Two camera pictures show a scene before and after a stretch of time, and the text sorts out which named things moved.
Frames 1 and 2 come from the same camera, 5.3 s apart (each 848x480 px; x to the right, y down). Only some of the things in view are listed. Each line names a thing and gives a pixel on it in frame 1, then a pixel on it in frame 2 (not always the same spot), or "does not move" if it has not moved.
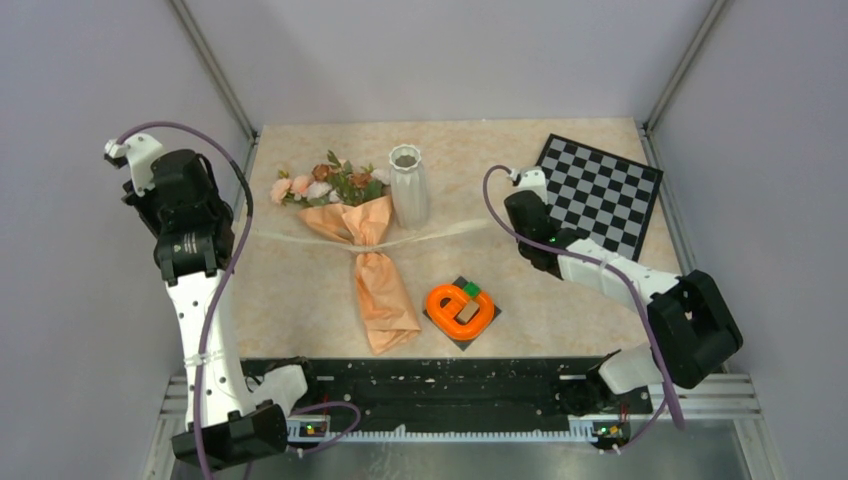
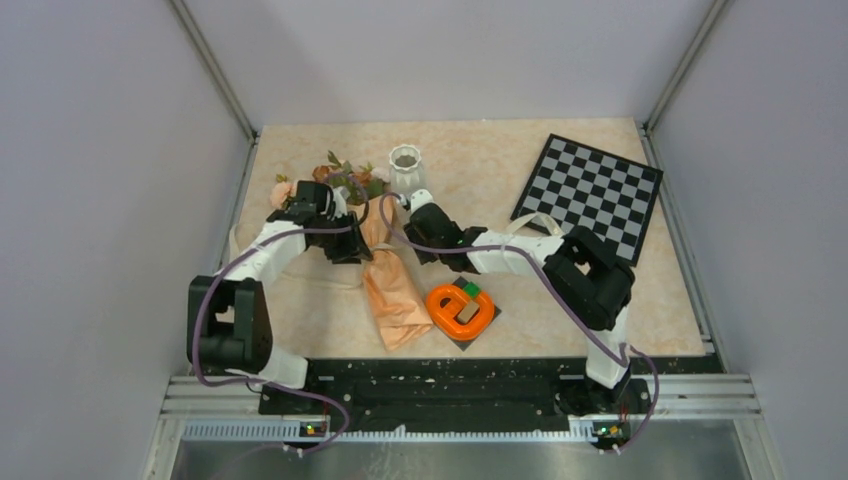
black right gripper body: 523,250 to 426,256
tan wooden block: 469,310 does not move
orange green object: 472,289 does not move
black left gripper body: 150,207 to 340,245
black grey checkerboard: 601,195 does not move
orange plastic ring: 446,315 does not move
